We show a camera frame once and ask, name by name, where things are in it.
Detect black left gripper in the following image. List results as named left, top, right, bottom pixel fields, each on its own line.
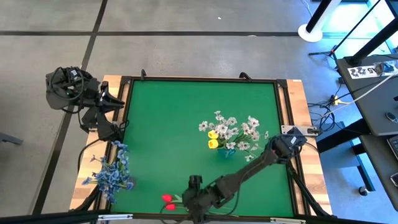
left=95, top=81, right=126, bottom=111

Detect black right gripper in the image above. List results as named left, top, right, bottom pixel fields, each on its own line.
left=182, top=174, right=219, bottom=224

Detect blue artificial flower bunch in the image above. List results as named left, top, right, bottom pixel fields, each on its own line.
left=81, top=160, right=136, bottom=205
left=110, top=139, right=131, bottom=167

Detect translucent glass vase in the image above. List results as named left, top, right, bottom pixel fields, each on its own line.
left=124, top=175, right=137, bottom=191

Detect blue textured glass vase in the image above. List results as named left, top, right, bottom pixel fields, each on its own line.
left=217, top=146, right=237, bottom=159

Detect white artificial flower bunch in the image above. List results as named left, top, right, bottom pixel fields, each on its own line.
left=231, top=115, right=271, bottom=163
left=198, top=110, right=241, bottom=151

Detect green table mat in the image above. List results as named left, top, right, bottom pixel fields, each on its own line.
left=110, top=80, right=295, bottom=218

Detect grey chair base leg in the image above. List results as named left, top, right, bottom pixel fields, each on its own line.
left=0, top=132, right=24, bottom=146

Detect black rig beam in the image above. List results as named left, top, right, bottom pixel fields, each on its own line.
left=0, top=210, right=109, bottom=224

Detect silver metal mounting plate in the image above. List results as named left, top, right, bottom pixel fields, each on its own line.
left=280, top=124, right=319, bottom=137

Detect black desk leg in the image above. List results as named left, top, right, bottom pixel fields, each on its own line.
left=316, top=118, right=373, bottom=154

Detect blue grey desk leg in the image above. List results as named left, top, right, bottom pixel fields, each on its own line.
left=340, top=121, right=377, bottom=192

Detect dark grey desk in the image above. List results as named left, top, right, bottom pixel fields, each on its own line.
left=360, top=133, right=398, bottom=213

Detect white tower fan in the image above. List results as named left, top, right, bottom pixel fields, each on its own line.
left=297, top=0, right=343, bottom=44

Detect thin black stand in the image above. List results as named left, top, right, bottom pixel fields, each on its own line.
left=308, top=0, right=384, bottom=58

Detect black desk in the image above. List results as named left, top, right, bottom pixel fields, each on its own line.
left=336, top=53, right=398, bottom=138

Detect black keyboard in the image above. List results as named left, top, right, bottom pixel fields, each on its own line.
left=387, top=135, right=398, bottom=154

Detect white paper label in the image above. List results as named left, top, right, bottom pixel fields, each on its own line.
left=347, top=64, right=384, bottom=80

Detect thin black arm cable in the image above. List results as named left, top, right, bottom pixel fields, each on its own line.
left=76, top=136, right=105, bottom=175

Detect silver aluminium bracket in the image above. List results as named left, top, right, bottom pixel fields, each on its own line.
left=269, top=217, right=307, bottom=224
left=98, top=213, right=134, bottom=222

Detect black table frame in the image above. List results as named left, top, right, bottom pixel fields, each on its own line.
left=96, top=75, right=313, bottom=223

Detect black corrugated cable conduit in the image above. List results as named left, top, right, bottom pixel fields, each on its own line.
left=285, top=160, right=332, bottom=218
left=70, top=186, right=105, bottom=213

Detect black floor cables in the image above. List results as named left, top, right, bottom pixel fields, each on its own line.
left=307, top=88, right=338, bottom=132

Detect white cable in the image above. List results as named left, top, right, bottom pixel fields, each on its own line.
left=323, top=72, right=398, bottom=119

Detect thick black post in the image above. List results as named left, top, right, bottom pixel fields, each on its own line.
left=346, top=17, right=398, bottom=67

